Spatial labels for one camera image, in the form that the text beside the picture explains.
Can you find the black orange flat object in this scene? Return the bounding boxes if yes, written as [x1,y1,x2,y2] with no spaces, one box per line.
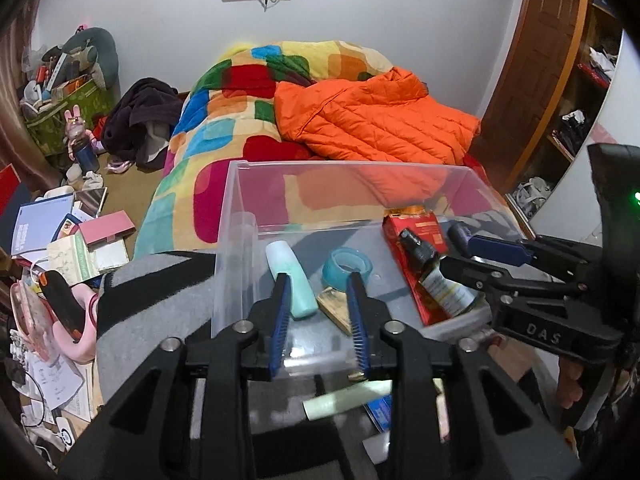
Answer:
[40,270,87,344]

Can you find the pink flat box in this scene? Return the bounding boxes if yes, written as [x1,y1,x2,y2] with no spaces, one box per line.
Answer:
[77,211,136,251]

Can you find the mint green tube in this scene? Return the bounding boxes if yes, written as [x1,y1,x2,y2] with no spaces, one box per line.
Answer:
[265,240,319,320]

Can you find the wooden shelf unit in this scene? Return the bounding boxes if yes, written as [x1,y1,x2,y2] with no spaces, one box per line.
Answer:
[505,0,626,221]

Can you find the orange down jacket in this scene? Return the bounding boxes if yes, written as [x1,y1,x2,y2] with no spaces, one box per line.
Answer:
[274,66,482,167]

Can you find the colourful patchwork blanket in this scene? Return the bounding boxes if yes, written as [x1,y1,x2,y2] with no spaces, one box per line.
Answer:
[135,40,531,261]

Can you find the brown curtain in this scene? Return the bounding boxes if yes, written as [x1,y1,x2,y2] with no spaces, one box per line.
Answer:
[0,0,58,191]

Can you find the dark dropper bottle white label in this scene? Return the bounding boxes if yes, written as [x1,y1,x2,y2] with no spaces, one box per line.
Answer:
[398,228,486,318]

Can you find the green fabric bag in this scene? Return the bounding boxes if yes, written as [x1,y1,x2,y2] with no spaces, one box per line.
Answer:
[22,77,113,156]

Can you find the white door panel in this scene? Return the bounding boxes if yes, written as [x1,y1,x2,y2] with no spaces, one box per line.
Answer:
[527,30,640,248]

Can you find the dark clothes pile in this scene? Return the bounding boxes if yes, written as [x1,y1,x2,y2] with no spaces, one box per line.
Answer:
[102,77,181,171]

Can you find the gold foil packet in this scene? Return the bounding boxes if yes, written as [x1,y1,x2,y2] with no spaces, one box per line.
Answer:
[316,286,357,337]

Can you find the pink curved plastic object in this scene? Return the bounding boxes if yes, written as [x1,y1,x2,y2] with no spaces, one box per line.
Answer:
[52,284,101,363]

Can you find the person's right hand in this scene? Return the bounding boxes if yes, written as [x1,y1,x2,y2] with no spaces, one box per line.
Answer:
[556,357,587,411]

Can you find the dark blue folder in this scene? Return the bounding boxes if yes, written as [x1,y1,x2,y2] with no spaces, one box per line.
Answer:
[0,182,32,257]

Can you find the pink rabbit toy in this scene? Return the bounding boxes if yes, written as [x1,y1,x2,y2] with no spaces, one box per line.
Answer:
[64,105,98,146]

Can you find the dark bundled items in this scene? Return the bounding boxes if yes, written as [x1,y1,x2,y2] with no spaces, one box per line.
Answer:
[554,109,589,155]

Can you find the brown notebook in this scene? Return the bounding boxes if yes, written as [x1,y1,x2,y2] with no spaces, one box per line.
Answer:
[75,187,108,218]

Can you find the white crumpled clothes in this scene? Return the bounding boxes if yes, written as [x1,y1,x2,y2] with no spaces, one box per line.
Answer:
[589,46,617,72]

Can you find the pile of boxes and bottles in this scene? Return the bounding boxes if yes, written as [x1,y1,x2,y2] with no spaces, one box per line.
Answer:
[20,45,101,111]

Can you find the brown wooden door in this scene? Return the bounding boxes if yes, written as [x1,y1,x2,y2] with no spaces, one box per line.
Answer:
[470,0,591,196]

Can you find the dark blue tube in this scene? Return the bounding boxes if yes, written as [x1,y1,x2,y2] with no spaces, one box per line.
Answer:
[447,221,473,256]

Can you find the red cardboard box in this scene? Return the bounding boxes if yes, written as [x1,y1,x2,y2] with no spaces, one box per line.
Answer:
[382,211,451,326]

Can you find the teal tape roll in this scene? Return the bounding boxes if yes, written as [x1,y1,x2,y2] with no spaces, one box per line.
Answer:
[321,248,375,291]

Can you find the blue notebook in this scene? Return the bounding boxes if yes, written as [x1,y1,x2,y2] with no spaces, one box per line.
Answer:
[11,194,76,256]

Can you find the pink transparent pouch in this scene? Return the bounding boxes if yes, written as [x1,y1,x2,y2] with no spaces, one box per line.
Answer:
[10,280,56,361]

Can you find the red flat item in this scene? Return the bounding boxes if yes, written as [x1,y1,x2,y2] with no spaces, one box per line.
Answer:
[579,62,612,87]

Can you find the white shoes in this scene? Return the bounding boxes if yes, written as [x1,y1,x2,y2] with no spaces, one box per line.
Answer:
[510,176,554,207]

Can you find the white charger cable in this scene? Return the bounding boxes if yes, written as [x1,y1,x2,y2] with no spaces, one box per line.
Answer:
[20,400,76,456]

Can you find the green white book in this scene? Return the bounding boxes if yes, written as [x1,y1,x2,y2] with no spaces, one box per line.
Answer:
[47,232,101,283]

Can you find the blue bottle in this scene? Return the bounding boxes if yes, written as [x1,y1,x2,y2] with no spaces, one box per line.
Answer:
[72,140,100,173]

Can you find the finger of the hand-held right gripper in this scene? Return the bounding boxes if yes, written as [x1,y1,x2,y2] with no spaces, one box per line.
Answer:
[439,255,588,313]
[467,233,603,283]

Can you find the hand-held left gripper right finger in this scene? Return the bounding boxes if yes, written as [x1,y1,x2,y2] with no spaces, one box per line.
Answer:
[346,271,583,480]

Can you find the clear plastic storage box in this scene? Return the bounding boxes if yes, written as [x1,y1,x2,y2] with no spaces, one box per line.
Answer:
[211,159,528,383]

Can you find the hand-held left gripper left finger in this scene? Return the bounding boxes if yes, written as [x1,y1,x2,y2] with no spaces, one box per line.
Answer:
[57,272,296,480]

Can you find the red board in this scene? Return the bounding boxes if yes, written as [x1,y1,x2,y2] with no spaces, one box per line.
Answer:
[0,162,23,216]

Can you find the white handwritten paper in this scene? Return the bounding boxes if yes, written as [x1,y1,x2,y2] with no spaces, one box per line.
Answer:
[25,350,86,411]

